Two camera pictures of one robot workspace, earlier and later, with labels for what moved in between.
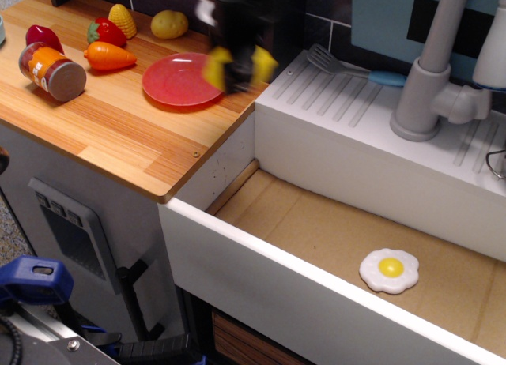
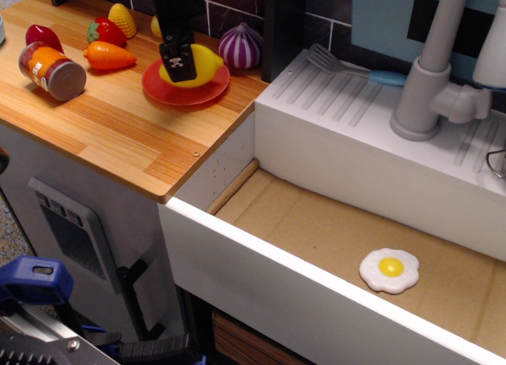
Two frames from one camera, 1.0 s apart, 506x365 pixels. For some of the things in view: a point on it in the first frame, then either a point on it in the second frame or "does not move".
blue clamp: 35,280 does not move
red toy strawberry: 103,29 does not move
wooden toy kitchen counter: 72,84 does not move
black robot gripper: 239,19 → 178,9
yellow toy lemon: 263,66 → 190,66
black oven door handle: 127,276 does not move
